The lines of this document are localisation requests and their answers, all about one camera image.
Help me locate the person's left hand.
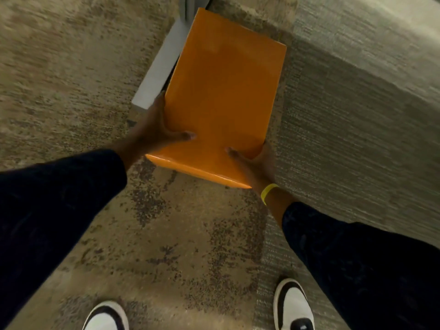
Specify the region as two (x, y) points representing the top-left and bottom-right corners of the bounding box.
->
(132, 91), (197, 156)

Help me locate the white and black shoe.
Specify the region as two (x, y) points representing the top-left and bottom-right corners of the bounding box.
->
(273, 278), (315, 330)
(82, 300), (130, 330)

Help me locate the white and black right shoe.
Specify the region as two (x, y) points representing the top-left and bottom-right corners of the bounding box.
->
(273, 278), (315, 330)

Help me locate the yellow wristband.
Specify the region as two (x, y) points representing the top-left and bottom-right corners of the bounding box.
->
(261, 183), (280, 206)

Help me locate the person's right hand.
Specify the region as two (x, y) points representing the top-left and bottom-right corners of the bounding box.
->
(226, 140), (278, 196)

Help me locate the person's right forearm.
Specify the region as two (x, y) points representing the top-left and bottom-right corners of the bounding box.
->
(263, 187), (440, 330)

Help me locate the white furniture base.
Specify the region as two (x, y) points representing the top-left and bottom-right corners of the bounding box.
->
(132, 0), (214, 113)

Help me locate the person's left forearm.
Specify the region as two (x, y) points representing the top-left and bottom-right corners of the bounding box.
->
(0, 134), (145, 330)

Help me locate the orange box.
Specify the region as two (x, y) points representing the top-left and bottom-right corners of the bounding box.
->
(145, 7), (287, 189)

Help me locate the white and black left shoe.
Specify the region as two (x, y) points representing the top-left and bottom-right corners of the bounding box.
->
(82, 300), (130, 330)

